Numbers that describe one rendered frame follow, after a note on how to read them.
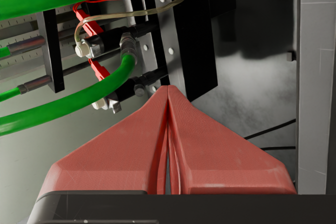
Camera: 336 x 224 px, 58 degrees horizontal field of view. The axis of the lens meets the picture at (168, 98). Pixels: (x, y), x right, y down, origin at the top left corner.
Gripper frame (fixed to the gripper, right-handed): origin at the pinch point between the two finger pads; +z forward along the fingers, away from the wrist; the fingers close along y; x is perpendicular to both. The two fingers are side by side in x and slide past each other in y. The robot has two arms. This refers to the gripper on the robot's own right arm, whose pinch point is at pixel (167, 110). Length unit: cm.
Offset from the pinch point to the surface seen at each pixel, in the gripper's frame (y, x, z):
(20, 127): 11.1, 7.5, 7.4
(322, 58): -17.1, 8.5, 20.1
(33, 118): 10.1, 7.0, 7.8
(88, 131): 20, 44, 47
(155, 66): 2.2, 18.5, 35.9
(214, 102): -10, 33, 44
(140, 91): 4.1, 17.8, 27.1
